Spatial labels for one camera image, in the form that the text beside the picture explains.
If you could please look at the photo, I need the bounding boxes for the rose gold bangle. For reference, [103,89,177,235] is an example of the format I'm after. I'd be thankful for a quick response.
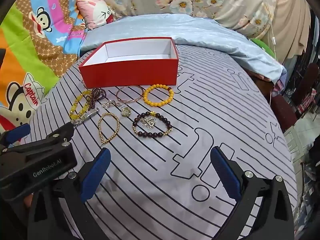
[116,85,145,103]

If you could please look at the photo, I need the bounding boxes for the beige hanging cloth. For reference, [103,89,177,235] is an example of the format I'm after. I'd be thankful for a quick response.
[270,0,313,63]

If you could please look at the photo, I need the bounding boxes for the green plastic object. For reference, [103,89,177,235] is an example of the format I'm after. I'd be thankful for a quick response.
[251,37,275,55]

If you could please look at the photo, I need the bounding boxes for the cartoon monkey blanket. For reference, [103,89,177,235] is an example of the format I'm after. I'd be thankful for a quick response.
[0,0,90,133]

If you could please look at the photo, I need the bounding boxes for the dark red ribbon tie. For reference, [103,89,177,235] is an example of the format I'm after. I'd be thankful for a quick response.
[86,87,104,107]

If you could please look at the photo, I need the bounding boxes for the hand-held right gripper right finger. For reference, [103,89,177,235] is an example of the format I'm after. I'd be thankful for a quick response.
[209,146,295,240]

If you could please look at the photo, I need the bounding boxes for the red plaid cloth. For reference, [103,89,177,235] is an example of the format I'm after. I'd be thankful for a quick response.
[299,90,317,113]

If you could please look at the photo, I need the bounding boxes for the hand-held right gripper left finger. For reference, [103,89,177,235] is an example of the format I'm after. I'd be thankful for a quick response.
[26,147,112,240]

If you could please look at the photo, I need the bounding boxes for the silver metal link bracelet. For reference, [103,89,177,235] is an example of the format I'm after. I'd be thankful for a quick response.
[70,107,100,128]

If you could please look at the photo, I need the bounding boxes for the thin silver chain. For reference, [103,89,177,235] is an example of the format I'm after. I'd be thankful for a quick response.
[100,99,120,109]

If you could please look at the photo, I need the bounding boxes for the red cardboard box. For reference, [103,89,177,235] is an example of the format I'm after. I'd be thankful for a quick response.
[78,37,179,89]

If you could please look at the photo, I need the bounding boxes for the pink cat pillow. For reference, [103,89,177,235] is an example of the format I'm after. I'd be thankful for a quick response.
[76,0,117,30]

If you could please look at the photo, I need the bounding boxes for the yellow round bead bracelet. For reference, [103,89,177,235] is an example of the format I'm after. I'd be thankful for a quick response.
[143,84,175,108]

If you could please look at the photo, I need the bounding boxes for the white cable with switch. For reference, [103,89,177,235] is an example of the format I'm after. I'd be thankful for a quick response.
[260,0,278,60]

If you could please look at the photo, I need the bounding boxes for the dark red chair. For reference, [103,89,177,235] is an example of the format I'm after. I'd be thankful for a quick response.
[271,62,319,133]

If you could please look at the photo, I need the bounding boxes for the yellow crystal bracelet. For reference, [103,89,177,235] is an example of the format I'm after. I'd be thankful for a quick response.
[69,89,93,120]

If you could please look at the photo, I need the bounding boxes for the dark bead bracelet gold charm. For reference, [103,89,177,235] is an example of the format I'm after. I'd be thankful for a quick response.
[132,110,173,138]

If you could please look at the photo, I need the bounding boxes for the light blue quilt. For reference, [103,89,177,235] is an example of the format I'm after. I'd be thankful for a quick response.
[80,14,285,84]

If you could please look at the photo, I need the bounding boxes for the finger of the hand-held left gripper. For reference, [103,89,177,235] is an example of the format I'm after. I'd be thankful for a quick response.
[2,122,76,155]
[0,124,32,153]

